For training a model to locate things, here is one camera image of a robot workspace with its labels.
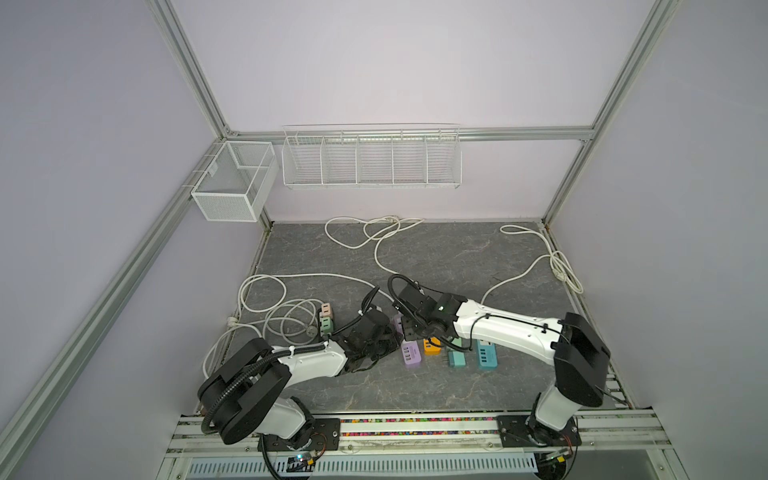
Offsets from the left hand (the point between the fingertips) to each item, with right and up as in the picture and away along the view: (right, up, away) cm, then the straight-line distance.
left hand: (403, 343), depth 86 cm
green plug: (-22, +6, 0) cm, 23 cm away
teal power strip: (+24, -3, -3) cm, 24 cm away
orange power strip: (+8, -1, -2) cm, 8 cm away
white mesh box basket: (-56, +50, +13) cm, 76 cm away
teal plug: (+15, -4, -2) cm, 16 cm away
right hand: (+2, +4, -3) cm, 6 cm away
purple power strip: (+2, -1, -1) cm, 3 cm away
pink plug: (-23, +9, +3) cm, 25 cm away
